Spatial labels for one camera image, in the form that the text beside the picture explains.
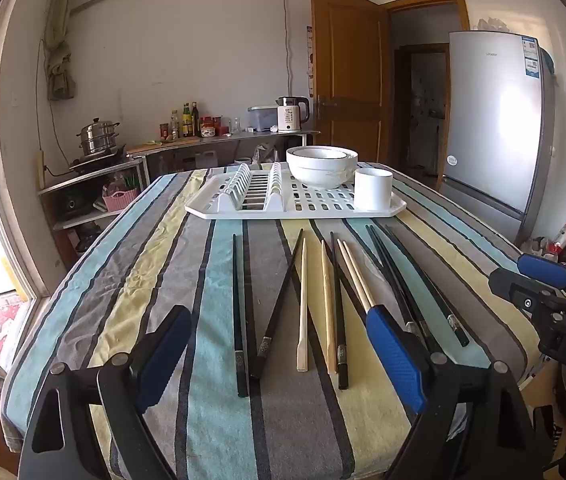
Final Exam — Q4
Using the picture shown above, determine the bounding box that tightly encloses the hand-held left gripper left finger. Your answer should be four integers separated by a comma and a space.
18, 305, 192, 480

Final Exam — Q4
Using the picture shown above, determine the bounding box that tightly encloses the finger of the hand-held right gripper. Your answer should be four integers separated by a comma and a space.
488, 266, 566, 329
517, 254, 566, 302

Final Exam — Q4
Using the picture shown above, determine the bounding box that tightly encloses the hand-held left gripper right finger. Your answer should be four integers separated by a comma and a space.
365, 307, 546, 480

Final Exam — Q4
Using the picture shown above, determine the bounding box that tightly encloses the black chopstick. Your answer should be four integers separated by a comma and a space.
370, 226, 444, 353
249, 228, 304, 380
329, 231, 351, 391
365, 225, 416, 333
384, 225, 470, 347

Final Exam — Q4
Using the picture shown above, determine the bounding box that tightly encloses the wooden chopstick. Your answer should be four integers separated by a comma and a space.
336, 238, 371, 313
297, 238, 310, 373
320, 239, 338, 375
343, 241, 378, 311

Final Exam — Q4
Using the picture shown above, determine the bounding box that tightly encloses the white cup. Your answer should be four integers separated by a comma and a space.
353, 168, 394, 212

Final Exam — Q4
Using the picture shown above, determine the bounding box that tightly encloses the silver refrigerator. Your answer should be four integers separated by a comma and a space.
442, 30, 558, 248

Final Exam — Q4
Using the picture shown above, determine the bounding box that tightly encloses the pink basket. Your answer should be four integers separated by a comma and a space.
102, 187, 138, 212

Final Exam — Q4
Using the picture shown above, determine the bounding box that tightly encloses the white plastic dish rack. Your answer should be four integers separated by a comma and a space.
184, 161, 408, 221

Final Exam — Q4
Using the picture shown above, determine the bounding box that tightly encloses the black cooker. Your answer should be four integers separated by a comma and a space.
57, 194, 84, 220

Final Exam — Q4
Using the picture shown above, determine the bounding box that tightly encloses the low white shelf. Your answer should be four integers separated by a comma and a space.
38, 156, 146, 256

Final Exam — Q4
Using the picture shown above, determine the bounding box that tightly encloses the white bowl with black rim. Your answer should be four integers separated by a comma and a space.
286, 146, 351, 189

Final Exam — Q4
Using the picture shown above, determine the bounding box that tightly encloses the black induction stove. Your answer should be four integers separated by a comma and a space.
69, 145, 128, 172

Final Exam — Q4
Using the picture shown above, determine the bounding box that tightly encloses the wooden cutting board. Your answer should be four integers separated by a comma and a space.
127, 136, 202, 155

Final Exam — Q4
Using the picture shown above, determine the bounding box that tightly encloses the steel steamer pot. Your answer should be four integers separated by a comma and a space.
76, 117, 122, 157

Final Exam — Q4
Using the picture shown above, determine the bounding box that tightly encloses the metal kitchen table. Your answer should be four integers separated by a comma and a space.
125, 129, 322, 187

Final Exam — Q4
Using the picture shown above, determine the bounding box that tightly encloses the white electric kettle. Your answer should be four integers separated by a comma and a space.
276, 96, 310, 134

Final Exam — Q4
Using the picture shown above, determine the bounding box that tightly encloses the grey storage box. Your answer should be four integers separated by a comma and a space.
248, 105, 280, 132

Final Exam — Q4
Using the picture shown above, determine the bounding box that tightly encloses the wooden door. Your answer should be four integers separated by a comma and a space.
310, 0, 392, 165

